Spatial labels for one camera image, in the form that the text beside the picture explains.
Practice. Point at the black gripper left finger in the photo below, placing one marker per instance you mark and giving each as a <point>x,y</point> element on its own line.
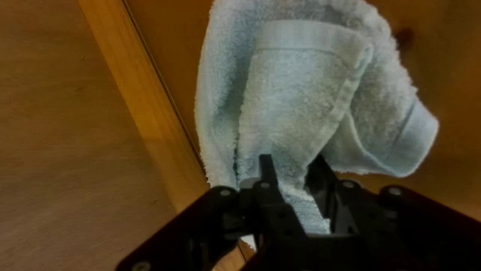
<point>265,209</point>

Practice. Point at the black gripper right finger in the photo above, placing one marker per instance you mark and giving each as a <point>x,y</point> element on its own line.
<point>333,196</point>

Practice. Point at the light blue towel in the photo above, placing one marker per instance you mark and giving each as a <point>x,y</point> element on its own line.
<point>306,78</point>

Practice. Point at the large wooden board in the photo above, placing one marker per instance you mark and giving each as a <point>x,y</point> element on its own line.
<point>79,188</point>

